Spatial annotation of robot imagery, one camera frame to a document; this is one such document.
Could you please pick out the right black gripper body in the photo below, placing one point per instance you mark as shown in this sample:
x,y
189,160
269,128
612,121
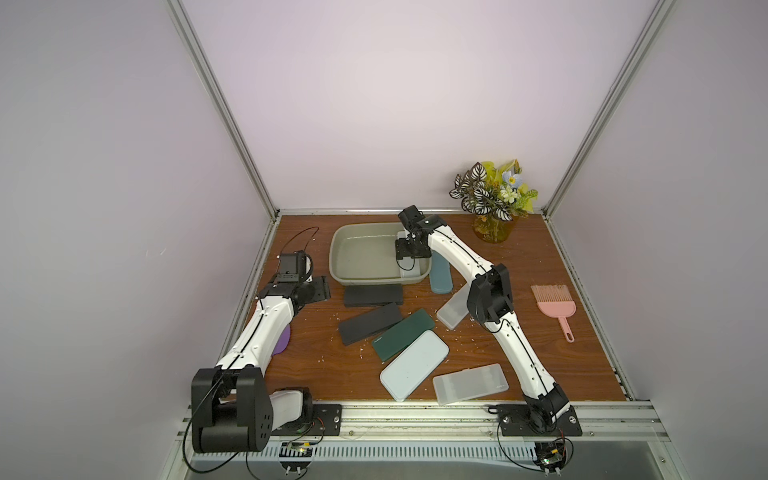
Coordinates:
x,y
411,245

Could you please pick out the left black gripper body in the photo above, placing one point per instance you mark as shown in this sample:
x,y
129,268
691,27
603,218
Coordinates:
x,y
313,289

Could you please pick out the dark grey pencil case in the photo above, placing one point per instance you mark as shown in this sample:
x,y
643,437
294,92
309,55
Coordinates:
x,y
368,324
373,295

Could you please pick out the grey-green plastic storage box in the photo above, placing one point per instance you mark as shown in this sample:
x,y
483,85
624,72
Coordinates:
x,y
364,254

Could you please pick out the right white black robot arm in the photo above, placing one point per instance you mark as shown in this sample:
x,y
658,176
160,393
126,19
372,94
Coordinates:
x,y
490,304

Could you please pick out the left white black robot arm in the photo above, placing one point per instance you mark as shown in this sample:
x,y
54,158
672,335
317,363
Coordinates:
x,y
232,409

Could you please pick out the teal blue pencil case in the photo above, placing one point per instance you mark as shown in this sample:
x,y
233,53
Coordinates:
x,y
440,276

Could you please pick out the dark green pencil case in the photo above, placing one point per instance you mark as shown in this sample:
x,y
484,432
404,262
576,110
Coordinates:
x,y
402,334

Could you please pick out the translucent white pencil case front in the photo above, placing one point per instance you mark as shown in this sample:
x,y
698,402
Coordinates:
x,y
470,384

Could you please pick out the purple pink spatula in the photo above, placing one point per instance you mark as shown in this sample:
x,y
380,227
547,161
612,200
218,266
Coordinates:
x,y
283,341

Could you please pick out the flower plant in glass vase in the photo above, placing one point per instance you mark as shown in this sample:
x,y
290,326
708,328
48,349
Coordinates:
x,y
496,196

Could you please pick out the pink comb brush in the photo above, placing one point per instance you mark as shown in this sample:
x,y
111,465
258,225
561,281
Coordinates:
x,y
556,302

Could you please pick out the left electronics board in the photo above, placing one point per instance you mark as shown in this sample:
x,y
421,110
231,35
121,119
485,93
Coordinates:
x,y
295,458

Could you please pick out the electronics board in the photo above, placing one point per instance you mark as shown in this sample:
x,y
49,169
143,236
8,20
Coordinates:
x,y
295,458
551,458

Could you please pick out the right electronics board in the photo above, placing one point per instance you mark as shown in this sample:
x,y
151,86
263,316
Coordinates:
x,y
551,458

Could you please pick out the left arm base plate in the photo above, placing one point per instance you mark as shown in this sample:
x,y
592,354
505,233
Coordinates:
x,y
325,420

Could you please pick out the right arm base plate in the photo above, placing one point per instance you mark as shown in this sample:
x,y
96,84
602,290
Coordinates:
x,y
523,421

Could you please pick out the aluminium front rail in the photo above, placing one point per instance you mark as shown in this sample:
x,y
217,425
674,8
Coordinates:
x,y
472,421

